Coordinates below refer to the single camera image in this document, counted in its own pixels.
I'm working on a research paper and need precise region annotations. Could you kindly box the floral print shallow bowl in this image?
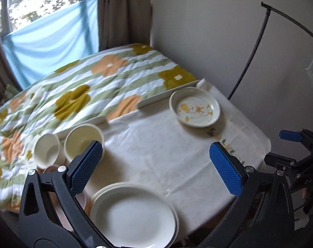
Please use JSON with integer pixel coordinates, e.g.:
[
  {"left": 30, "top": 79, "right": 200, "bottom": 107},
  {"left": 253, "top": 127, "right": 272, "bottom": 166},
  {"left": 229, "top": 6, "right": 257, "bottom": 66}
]
[{"left": 169, "top": 87, "right": 221, "bottom": 128}]

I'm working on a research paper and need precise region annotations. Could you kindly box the black bent pole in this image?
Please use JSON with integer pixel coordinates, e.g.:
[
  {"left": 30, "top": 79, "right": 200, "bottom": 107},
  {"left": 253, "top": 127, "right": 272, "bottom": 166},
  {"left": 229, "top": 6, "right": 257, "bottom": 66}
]
[{"left": 227, "top": 2, "right": 313, "bottom": 101}]

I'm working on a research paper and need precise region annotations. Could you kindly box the striped floral blanket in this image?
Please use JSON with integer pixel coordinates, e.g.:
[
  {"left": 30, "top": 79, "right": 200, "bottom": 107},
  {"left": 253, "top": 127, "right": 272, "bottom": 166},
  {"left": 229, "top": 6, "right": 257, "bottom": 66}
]
[{"left": 0, "top": 43, "right": 198, "bottom": 212}]

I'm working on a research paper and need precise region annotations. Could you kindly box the floral tablecloth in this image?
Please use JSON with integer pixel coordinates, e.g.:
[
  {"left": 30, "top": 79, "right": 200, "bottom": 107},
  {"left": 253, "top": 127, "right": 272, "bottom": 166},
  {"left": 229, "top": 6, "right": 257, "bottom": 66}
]
[{"left": 38, "top": 83, "right": 272, "bottom": 238}]

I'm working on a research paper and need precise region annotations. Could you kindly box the blue cloth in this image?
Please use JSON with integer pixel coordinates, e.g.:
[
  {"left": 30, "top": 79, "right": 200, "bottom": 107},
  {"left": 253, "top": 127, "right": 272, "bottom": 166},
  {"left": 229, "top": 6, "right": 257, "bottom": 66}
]
[{"left": 1, "top": 0, "right": 100, "bottom": 89}]

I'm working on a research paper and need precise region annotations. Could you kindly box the window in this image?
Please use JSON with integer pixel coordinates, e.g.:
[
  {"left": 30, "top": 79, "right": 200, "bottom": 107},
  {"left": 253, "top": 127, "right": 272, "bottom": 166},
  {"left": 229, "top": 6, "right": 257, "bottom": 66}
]
[{"left": 0, "top": 0, "right": 99, "bottom": 37}]

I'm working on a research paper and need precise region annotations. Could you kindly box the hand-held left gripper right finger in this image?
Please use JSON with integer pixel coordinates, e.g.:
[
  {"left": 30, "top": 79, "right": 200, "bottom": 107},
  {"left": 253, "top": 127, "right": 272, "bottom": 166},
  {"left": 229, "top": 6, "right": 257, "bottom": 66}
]
[{"left": 209, "top": 142, "right": 295, "bottom": 248}]

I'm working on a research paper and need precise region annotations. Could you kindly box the pink bowl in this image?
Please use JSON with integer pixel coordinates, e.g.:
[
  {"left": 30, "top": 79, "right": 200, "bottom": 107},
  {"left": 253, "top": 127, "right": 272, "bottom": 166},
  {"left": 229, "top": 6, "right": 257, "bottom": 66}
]
[{"left": 41, "top": 165, "right": 88, "bottom": 228}]

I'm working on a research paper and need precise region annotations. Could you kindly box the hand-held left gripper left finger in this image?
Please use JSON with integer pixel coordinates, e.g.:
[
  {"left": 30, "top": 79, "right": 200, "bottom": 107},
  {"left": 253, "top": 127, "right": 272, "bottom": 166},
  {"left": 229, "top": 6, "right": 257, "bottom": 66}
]
[{"left": 18, "top": 140, "right": 105, "bottom": 248}]

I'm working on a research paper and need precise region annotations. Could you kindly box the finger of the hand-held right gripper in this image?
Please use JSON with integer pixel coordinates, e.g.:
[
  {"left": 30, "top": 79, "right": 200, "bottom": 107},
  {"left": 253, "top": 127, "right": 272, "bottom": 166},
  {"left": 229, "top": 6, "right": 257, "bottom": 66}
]
[
  {"left": 279, "top": 129, "right": 313, "bottom": 161},
  {"left": 264, "top": 152, "right": 313, "bottom": 190}
]

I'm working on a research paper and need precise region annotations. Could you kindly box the white bowl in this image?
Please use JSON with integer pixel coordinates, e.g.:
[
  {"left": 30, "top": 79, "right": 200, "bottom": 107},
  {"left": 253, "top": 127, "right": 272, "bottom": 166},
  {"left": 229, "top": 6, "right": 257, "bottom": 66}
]
[
  {"left": 33, "top": 133, "right": 61, "bottom": 168},
  {"left": 64, "top": 123, "right": 105, "bottom": 164}
]

